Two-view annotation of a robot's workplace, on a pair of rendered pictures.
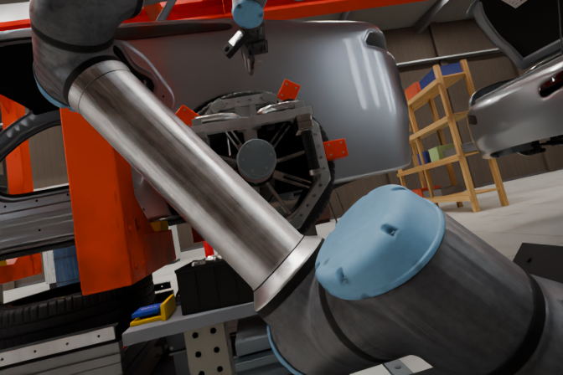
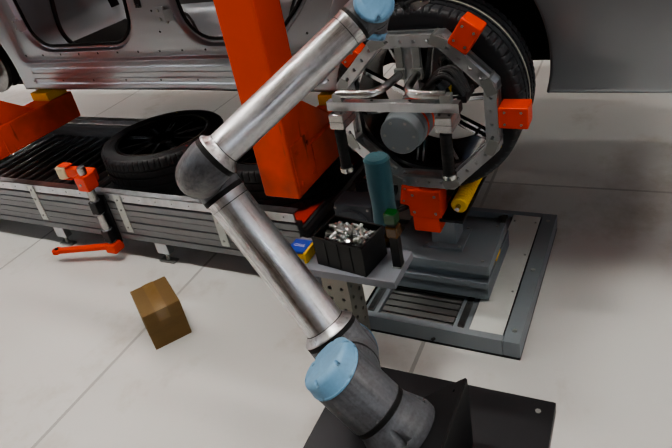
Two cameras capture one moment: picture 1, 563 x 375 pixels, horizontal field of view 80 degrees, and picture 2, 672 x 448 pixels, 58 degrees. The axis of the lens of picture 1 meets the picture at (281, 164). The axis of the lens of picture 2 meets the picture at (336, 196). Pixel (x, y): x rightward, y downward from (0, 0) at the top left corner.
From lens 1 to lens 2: 132 cm
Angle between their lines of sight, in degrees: 52
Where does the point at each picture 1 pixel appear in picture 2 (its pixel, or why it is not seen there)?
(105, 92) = (224, 221)
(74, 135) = (238, 65)
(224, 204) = (287, 300)
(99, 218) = (269, 143)
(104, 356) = (289, 230)
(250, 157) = (392, 135)
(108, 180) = not seen: hidden behind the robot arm
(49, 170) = not seen: outside the picture
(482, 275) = (351, 412)
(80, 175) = not seen: hidden behind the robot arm
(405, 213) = (324, 381)
